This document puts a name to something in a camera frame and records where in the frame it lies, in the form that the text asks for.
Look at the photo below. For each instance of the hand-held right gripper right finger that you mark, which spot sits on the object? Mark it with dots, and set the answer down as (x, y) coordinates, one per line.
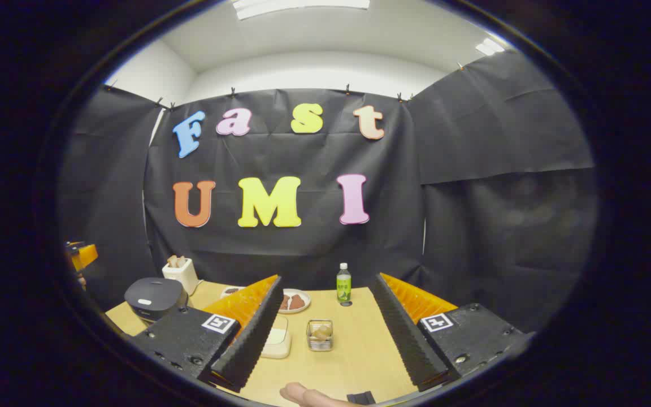
(404, 333)

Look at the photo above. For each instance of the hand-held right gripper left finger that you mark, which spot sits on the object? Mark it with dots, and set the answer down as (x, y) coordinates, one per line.
(249, 333)

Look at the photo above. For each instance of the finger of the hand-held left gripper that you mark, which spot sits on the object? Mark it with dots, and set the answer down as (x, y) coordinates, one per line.
(85, 254)

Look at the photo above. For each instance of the clear rice container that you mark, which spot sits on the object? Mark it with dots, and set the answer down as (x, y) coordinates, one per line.
(277, 339)

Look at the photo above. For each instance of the wooden spoon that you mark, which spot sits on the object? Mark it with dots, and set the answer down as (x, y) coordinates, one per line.
(321, 333)

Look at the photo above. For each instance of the black rice cooker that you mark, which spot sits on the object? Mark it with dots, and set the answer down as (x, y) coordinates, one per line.
(153, 294)

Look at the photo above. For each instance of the white divided bean dish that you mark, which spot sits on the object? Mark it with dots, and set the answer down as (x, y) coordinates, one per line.
(231, 291)

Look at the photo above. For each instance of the brown meat piece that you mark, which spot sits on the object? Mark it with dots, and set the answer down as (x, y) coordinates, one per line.
(298, 302)
(285, 303)

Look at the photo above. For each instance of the white round plate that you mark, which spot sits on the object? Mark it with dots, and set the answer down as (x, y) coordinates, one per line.
(303, 295)

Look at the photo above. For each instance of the green tea bottle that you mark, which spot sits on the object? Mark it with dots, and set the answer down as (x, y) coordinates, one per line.
(343, 288)

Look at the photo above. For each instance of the white toaster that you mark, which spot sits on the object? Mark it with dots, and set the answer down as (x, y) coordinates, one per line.
(181, 276)

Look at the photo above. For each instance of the brown bread slice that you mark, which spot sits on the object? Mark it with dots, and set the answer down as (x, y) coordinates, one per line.
(176, 261)

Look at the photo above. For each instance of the small ceiling light panel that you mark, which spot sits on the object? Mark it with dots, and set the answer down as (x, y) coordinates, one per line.
(489, 46)

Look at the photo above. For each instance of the large ceiling light panel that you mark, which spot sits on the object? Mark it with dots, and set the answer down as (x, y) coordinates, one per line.
(297, 7)

